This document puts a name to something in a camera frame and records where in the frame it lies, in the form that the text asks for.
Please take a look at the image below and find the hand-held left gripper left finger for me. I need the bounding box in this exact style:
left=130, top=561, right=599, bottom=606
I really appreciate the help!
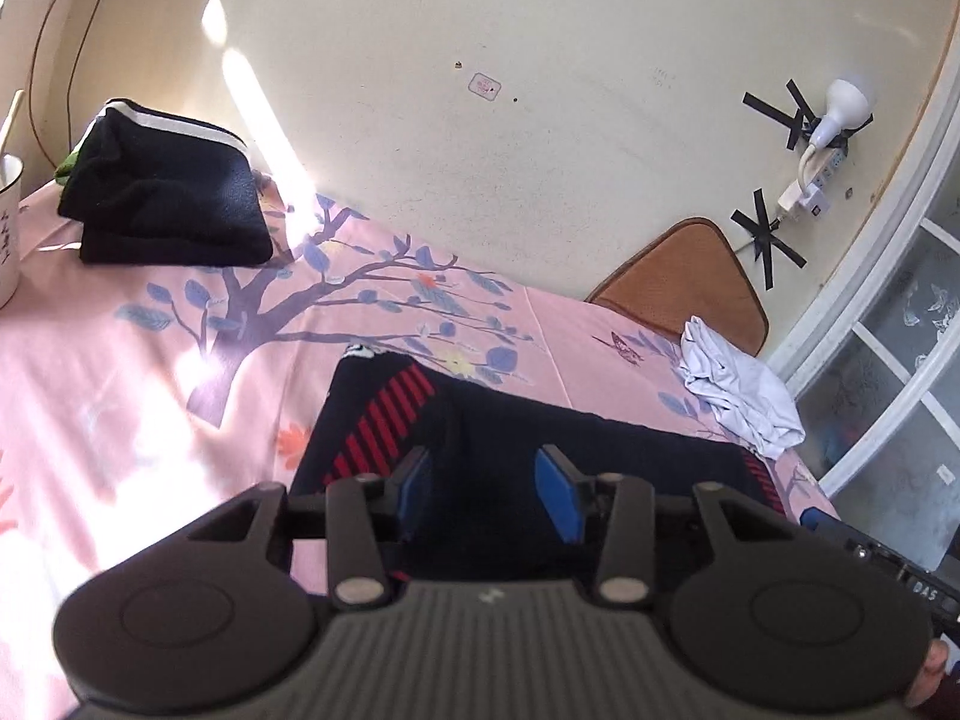
left=187, top=446, right=434, bottom=612

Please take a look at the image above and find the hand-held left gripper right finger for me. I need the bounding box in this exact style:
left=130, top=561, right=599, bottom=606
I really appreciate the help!
left=534, top=444, right=815, bottom=610

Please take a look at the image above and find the black patterned knit sweater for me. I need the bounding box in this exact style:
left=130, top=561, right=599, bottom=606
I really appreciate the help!
left=289, top=345, right=792, bottom=587

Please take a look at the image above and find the person's right hand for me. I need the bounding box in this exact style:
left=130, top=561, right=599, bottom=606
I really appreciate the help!
left=904, top=636, right=960, bottom=713

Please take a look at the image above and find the white crumpled cloth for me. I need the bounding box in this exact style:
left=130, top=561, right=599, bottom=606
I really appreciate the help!
left=679, top=315, right=807, bottom=458

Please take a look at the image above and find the white framed glass door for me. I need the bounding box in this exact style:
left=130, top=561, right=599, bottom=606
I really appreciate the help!
left=765, top=52, right=960, bottom=571

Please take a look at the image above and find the brown woven seat cushion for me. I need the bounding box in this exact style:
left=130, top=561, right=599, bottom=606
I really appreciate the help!
left=585, top=217, right=770, bottom=357

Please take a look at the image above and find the pink floral bedsheet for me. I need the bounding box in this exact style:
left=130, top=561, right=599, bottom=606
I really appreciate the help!
left=0, top=165, right=841, bottom=720

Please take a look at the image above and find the black tape cross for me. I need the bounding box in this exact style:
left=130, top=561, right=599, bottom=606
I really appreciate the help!
left=742, top=79, right=875, bottom=155
left=731, top=191, right=808, bottom=291

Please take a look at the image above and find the white power strip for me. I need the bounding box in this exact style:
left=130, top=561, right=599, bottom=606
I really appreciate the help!
left=799, top=144, right=850, bottom=197

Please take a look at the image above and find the black folded garment white stripe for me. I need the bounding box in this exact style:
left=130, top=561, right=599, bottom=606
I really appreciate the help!
left=58, top=97, right=275, bottom=266

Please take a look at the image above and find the white enamel mug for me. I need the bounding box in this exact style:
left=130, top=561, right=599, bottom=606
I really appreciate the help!
left=0, top=154, right=28, bottom=310

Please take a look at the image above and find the wooden stick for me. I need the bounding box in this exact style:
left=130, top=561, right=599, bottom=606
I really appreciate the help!
left=0, top=90, right=26, bottom=160

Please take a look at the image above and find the brown cable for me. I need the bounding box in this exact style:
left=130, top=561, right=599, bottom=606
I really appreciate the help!
left=28, top=0, right=115, bottom=167

